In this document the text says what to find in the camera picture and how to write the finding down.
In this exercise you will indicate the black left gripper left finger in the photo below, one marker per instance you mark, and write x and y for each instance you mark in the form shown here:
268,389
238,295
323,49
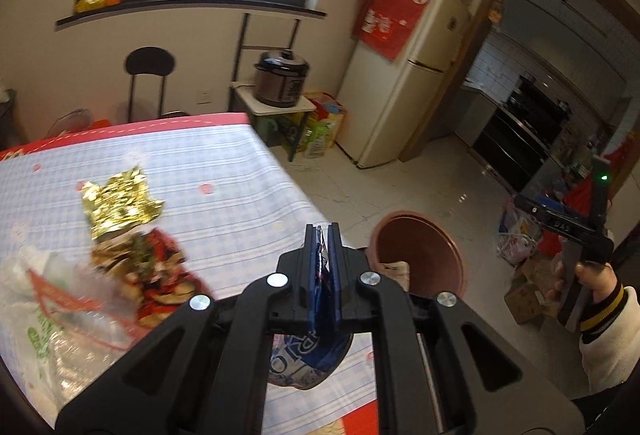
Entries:
204,370

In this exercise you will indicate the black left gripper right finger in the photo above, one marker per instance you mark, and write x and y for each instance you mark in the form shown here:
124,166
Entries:
439,368

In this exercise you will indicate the brown red paper bag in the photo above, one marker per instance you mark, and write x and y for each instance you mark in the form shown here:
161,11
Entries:
151,269

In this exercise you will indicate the blue snack wrapper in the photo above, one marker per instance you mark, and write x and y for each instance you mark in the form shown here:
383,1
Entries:
305,361

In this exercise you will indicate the clear white plastic bag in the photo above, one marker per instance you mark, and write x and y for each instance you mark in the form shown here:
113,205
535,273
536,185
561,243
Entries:
63,324

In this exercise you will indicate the gold foil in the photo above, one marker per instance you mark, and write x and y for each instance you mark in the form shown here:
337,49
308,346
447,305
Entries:
122,203

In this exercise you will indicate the white sleeve right forearm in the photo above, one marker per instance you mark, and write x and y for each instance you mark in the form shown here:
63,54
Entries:
610,339

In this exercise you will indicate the red brown trash bin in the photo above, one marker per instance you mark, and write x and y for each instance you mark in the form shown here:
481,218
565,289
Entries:
434,261

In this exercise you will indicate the black kitchen oven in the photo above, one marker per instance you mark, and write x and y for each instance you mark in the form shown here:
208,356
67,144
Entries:
516,141

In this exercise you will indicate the right hand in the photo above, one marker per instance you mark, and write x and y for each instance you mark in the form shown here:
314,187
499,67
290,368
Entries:
600,279

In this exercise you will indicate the cardboard box on floor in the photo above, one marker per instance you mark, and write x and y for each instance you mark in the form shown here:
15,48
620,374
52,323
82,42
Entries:
527,298

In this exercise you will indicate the cream two-door refrigerator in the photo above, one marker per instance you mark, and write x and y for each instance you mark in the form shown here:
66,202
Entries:
386,99

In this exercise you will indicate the small white side table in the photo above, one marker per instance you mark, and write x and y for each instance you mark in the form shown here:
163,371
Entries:
242,95

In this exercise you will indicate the colourful bags beside fridge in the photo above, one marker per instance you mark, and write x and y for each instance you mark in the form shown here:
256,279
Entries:
322,126

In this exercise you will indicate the red cloth on refrigerator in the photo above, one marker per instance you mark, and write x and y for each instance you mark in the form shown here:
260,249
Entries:
386,25

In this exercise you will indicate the silver black pressure cooker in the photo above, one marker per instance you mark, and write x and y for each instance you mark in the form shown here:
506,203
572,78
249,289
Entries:
279,78

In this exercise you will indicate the black metal rack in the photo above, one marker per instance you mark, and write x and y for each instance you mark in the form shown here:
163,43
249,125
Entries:
242,46

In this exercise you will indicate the yellow orange snack packet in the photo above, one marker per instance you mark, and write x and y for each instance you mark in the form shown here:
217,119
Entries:
87,6

